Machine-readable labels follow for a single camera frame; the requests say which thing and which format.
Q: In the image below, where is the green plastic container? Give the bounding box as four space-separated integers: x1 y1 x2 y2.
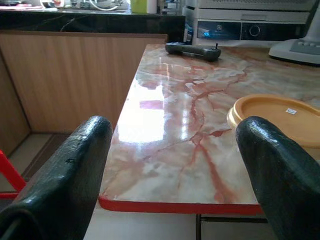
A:
130 0 148 14

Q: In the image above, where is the marble pattern table red edge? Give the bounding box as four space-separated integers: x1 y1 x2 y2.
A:
98 43 320 216

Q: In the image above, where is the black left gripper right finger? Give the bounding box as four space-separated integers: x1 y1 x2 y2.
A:
235 115 320 240

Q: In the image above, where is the white microwave black display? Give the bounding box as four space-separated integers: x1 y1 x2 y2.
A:
183 6 312 47

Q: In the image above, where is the orange lidded plastic container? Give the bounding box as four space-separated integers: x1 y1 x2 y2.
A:
226 93 320 149

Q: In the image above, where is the black marble counter top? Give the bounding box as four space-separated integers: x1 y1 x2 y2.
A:
0 9 186 43

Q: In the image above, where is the black cordless phone handset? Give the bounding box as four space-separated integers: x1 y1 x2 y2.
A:
165 41 222 63

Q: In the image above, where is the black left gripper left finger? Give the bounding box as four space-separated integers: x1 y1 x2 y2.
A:
0 115 114 240

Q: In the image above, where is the white fan base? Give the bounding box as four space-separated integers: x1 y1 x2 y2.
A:
268 0 320 66

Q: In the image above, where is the white bottle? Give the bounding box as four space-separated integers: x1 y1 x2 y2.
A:
146 0 158 14

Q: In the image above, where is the wooden counter panel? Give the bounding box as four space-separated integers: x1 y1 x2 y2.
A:
0 31 168 156

